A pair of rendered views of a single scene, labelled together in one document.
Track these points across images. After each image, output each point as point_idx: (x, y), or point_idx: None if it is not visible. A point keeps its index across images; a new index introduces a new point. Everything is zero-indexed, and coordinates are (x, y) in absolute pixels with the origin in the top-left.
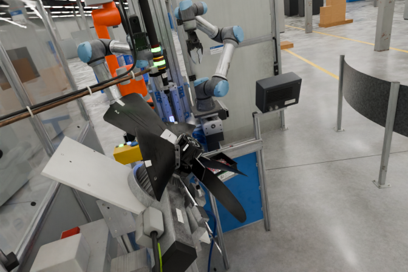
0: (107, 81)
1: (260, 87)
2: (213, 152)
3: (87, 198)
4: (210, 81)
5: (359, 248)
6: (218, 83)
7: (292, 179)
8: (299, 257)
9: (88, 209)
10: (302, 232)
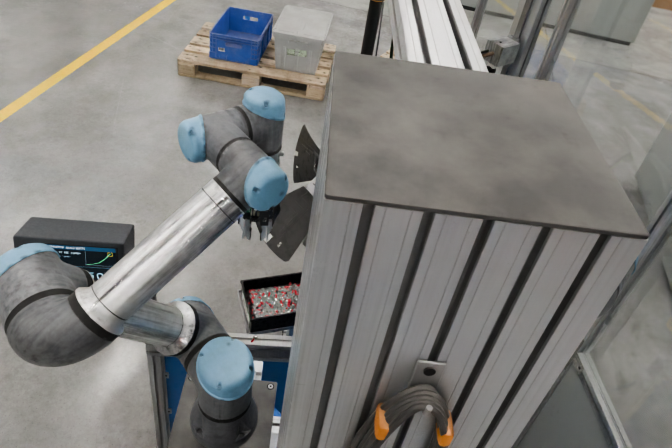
0: None
1: (130, 236)
2: (263, 338)
3: (549, 442)
4: (208, 321)
5: (66, 376)
6: (196, 299)
7: None
8: None
9: (538, 430)
10: (115, 436)
